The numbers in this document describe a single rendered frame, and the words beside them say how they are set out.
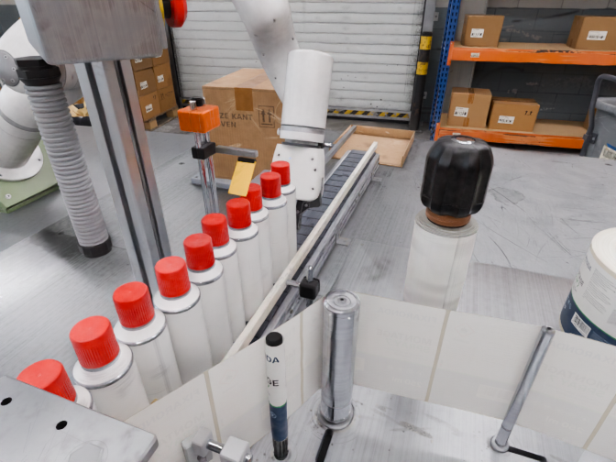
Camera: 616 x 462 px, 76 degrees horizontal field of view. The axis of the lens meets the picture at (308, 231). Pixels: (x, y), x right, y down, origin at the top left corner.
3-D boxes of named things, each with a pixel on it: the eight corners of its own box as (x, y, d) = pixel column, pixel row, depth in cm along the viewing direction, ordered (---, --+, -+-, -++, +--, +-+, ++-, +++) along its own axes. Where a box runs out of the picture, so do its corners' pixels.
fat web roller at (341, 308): (347, 435, 47) (357, 319, 38) (312, 423, 49) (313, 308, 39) (357, 403, 51) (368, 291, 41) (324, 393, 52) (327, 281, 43)
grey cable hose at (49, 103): (98, 262, 45) (30, 60, 34) (73, 256, 46) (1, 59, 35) (120, 246, 47) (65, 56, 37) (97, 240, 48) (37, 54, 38)
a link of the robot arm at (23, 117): (-17, 95, 94) (14, 22, 82) (50, 84, 110) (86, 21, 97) (19, 137, 96) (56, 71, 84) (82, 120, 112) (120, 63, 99)
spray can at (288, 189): (291, 271, 75) (288, 170, 65) (266, 266, 77) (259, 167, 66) (301, 257, 80) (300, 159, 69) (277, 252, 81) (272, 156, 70)
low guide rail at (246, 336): (182, 447, 45) (179, 437, 44) (173, 444, 45) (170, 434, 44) (377, 148, 131) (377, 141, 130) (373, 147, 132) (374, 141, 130)
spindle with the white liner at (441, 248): (453, 345, 60) (504, 156, 44) (394, 330, 62) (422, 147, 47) (456, 307, 67) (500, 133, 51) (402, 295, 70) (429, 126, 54)
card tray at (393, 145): (401, 167, 134) (403, 156, 131) (328, 158, 141) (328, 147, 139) (413, 140, 158) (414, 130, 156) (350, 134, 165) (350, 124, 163)
